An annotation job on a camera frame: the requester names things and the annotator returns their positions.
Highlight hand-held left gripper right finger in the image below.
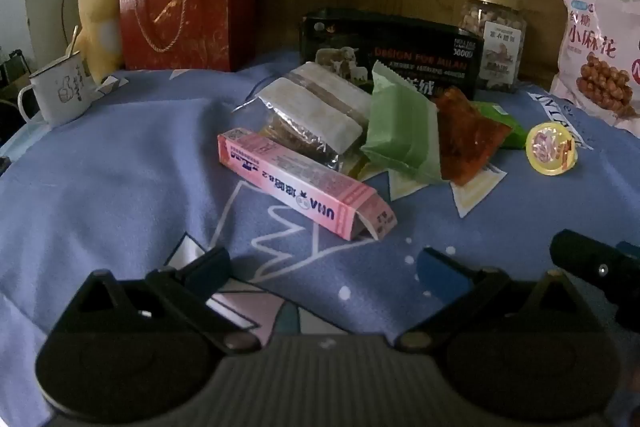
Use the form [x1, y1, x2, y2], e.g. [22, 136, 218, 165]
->
[394, 248, 602, 354]

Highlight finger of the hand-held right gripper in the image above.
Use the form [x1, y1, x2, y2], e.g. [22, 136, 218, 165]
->
[549, 229, 640, 308]

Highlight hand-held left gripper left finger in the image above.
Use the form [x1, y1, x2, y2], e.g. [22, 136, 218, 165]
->
[47, 247, 262, 355]

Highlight yellow jelly cup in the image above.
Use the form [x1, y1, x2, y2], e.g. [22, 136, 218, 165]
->
[525, 123, 577, 176]

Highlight pink cardboard box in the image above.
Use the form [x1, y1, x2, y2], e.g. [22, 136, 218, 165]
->
[217, 128, 398, 241]

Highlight red-orange snack packet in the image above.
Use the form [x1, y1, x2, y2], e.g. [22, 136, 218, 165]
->
[434, 87, 513, 186]

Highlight pale green snack packet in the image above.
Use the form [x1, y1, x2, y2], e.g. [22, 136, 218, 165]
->
[360, 61, 443, 184]

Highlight small bright green packet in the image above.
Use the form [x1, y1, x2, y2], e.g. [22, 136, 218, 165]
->
[475, 102, 530, 150]

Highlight clear biscuit packet white bands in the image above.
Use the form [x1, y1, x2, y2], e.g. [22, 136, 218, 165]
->
[252, 77, 362, 170]
[285, 61, 373, 128]

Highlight blue printed bedsheet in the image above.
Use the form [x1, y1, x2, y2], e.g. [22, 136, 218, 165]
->
[0, 44, 640, 427]

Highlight pink snack bag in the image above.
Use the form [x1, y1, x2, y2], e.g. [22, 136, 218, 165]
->
[550, 0, 640, 135]

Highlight black rectangular box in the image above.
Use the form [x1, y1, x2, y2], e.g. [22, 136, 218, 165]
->
[299, 8, 485, 98]

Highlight white enamel mug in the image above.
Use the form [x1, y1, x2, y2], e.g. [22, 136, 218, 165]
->
[17, 51, 92, 126]

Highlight glass jar of nuts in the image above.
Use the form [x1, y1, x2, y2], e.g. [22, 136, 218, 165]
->
[459, 0, 528, 94]

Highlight brown rounded board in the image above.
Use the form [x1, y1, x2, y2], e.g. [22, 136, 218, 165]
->
[515, 0, 568, 80]

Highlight red gift bag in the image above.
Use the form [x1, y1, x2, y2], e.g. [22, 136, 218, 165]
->
[118, 0, 258, 72]

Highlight yellow duck plush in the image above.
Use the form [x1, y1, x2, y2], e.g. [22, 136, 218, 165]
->
[67, 0, 123, 84]

